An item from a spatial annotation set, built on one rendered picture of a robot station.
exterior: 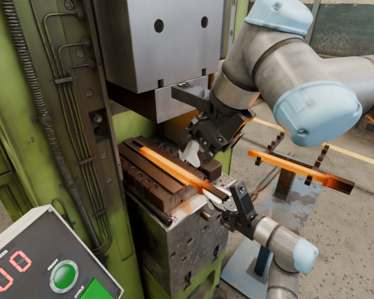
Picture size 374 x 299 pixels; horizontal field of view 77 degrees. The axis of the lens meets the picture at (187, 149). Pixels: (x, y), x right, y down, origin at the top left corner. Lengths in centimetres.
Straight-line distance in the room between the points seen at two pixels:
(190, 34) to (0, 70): 43
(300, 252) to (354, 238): 166
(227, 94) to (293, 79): 12
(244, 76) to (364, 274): 192
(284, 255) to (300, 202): 65
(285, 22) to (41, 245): 54
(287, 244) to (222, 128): 38
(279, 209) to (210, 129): 87
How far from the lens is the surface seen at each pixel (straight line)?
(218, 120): 43
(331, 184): 107
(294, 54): 30
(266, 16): 33
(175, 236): 88
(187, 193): 90
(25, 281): 56
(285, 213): 124
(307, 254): 69
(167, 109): 66
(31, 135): 68
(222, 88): 38
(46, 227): 57
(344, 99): 27
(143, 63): 58
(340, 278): 205
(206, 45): 72
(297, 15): 33
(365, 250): 230
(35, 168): 71
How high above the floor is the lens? 156
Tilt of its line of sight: 32 degrees down
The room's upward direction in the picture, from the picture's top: straight up
